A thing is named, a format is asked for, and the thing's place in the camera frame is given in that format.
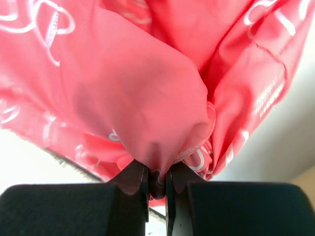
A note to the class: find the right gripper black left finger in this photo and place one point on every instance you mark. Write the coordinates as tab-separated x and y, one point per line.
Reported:
116	208

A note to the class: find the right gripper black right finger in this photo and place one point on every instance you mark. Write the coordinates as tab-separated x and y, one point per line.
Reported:
196	207

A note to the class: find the pink patterned garment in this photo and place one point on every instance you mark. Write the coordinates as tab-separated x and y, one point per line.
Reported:
105	82

